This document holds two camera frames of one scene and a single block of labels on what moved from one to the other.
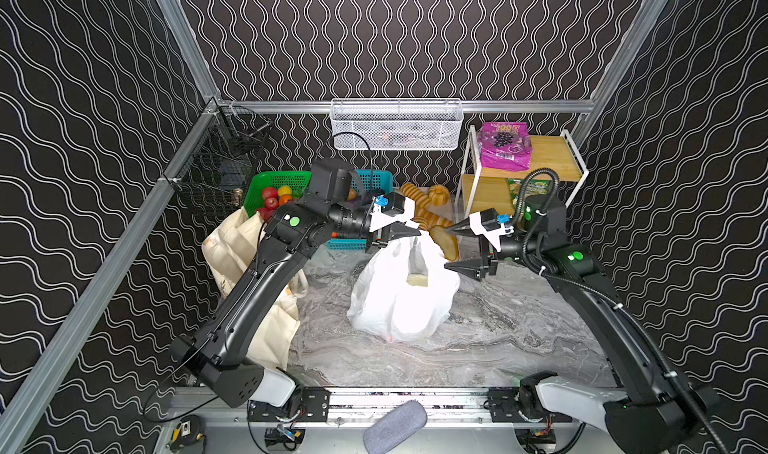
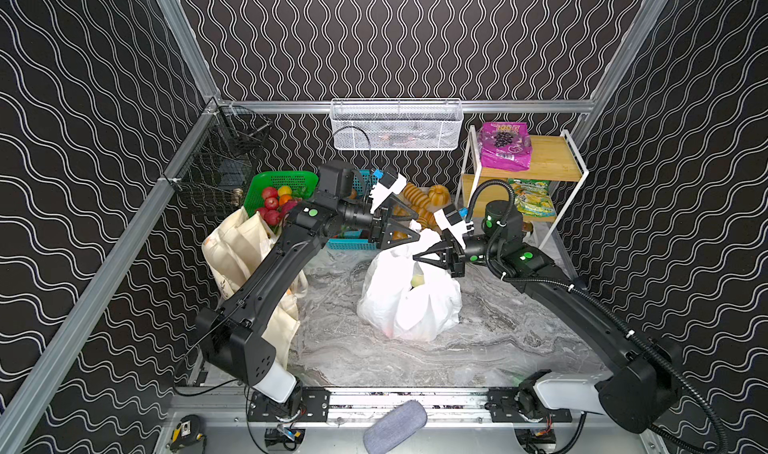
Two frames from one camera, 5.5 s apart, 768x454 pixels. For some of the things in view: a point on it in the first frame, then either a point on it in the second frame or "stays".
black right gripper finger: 471,268 -> 435,256
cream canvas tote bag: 230,251 stays
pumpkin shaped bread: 439,195 stays
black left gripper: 374,231 stays
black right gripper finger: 464,228 -> 438,246
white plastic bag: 403,291 stays
